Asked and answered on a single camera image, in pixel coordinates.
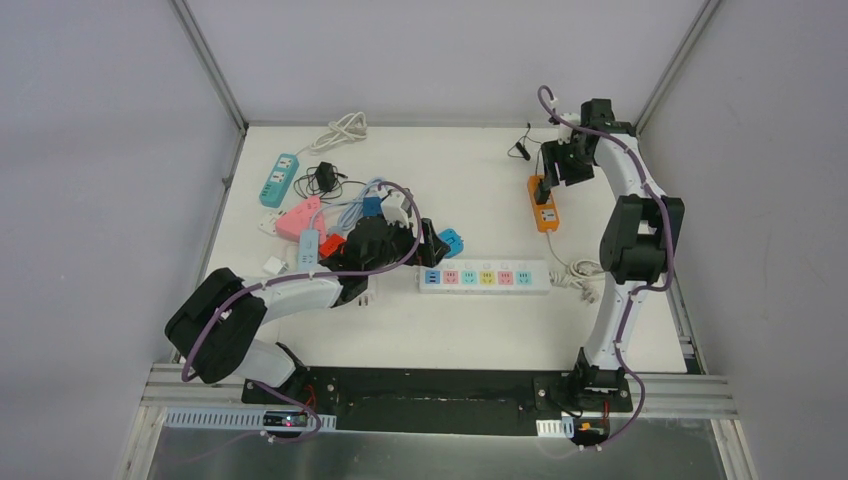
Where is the teal power strip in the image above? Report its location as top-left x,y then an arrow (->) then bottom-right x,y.
259,153 -> 299,208

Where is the white cube adapter bear print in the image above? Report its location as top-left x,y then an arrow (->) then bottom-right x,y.
355,291 -> 376,308

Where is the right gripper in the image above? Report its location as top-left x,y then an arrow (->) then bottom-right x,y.
541,136 -> 594,190

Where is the orange power strip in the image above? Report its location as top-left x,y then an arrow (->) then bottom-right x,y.
527,175 -> 560,233

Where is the white long power strip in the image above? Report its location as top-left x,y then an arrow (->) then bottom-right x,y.
417,258 -> 601,303

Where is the blue cube adapter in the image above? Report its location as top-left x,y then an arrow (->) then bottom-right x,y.
362,196 -> 383,217

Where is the light blue power strip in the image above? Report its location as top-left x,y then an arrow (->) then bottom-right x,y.
297,229 -> 320,272

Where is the black charger on orange strip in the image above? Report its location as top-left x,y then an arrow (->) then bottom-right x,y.
533,175 -> 552,206

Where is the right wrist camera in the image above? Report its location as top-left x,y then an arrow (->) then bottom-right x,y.
556,122 -> 573,145

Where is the pink triangular power strip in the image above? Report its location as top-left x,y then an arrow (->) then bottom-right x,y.
274,195 -> 327,244

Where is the light blue square adapter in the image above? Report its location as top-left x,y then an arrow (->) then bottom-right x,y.
438,228 -> 464,258

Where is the small white plug adapter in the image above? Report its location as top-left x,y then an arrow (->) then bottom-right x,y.
262,256 -> 288,276

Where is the white coiled cable top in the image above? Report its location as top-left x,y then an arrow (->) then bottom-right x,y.
294,111 -> 368,158

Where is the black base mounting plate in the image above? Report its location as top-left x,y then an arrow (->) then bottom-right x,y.
277,367 -> 634,437

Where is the black power adapter with cable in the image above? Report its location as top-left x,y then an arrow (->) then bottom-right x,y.
292,161 -> 365,201

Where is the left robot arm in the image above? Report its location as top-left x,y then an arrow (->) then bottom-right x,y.
164,216 -> 450,405

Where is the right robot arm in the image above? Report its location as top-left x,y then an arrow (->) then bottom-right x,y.
528,99 -> 685,415

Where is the red cube adapter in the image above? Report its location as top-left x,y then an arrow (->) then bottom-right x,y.
318,234 -> 346,258

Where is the light blue coiled cable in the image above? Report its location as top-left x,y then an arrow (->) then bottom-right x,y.
307,176 -> 390,234

